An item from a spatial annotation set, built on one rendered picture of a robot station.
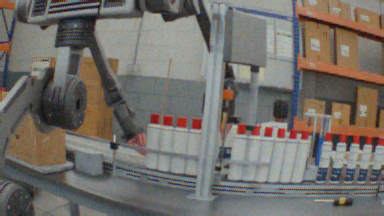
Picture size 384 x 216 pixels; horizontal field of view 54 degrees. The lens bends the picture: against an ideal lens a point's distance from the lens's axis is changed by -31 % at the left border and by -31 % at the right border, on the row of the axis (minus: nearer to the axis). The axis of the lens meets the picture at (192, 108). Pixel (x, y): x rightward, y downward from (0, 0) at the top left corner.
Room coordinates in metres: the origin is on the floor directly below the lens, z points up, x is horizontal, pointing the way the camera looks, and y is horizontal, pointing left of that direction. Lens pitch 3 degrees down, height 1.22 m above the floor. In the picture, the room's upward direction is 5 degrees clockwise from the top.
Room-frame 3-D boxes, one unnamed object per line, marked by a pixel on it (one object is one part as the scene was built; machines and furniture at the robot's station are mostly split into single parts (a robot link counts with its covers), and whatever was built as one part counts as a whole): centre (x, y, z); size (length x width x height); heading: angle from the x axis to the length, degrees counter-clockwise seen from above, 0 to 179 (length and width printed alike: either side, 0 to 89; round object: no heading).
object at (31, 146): (1.76, 0.67, 0.99); 0.30 x 0.24 x 0.27; 67
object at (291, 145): (1.76, -0.37, 0.98); 0.05 x 0.05 x 0.20
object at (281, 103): (2.38, -0.42, 1.04); 0.09 x 0.09 x 0.29
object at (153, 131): (1.92, 0.13, 0.98); 0.05 x 0.05 x 0.20
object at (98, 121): (5.48, 1.46, 0.70); 1.20 x 0.82 x 1.39; 84
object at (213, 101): (1.71, -0.06, 1.16); 0.04 x 0.04 x 0.67; 72
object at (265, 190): (1.86, -0.07, 0.85); 1.65 x 0.11 x 0.05; 72
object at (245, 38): (1.75, -0.14, 1.38); 0.17 x 0.10 x 0.19; 127
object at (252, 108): (1.71, -0.19, 1.18); 0.04 x 0.04 x 0.21
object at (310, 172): (1.82, -0.50, 1.01); 0.14 x 0.13 x 0.26; 72
